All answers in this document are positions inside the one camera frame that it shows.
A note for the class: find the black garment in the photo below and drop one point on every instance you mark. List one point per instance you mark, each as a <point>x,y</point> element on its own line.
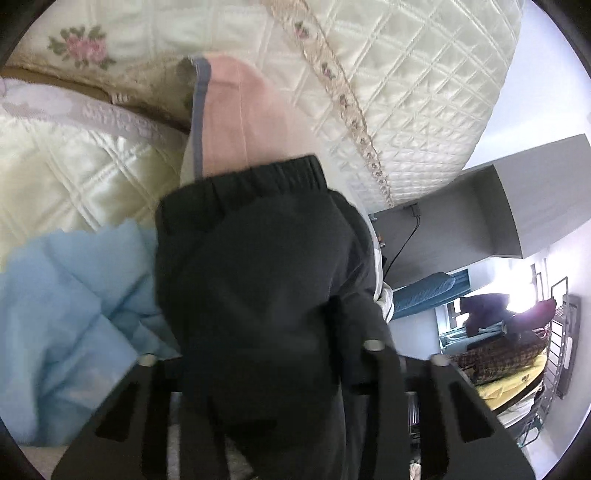
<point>258,277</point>
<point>535,316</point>

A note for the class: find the black wall charger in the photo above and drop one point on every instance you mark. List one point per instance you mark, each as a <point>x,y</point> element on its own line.
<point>412,210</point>

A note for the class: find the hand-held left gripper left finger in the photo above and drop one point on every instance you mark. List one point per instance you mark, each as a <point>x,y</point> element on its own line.
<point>157,374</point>

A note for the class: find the yellow fleece jacket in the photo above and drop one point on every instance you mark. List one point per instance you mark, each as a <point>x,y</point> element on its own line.
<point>503,392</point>

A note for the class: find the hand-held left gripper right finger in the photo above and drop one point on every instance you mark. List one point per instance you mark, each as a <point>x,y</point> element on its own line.
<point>383,369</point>

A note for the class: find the hanging clothes on rack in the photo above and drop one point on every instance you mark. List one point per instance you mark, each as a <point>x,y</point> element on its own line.
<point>498,360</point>

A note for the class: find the cream quilted pillow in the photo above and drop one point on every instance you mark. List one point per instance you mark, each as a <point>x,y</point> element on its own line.
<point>69,184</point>

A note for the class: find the light blue blanket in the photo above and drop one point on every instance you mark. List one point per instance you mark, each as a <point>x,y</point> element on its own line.
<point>69,323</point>

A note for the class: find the grey wall cabinet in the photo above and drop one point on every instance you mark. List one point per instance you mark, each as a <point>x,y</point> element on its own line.
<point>531,207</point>

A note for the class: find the cream quilted headboard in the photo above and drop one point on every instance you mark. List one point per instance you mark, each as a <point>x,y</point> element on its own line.
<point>415,92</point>

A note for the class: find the black puffer jacket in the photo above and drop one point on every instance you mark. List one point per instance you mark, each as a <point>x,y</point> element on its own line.
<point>480,314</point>

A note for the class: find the black hanging garment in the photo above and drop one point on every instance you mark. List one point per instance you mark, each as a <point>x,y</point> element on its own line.
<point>535,316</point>

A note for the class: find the patchwork duvet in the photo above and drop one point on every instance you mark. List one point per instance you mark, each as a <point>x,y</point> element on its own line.
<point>240,120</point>

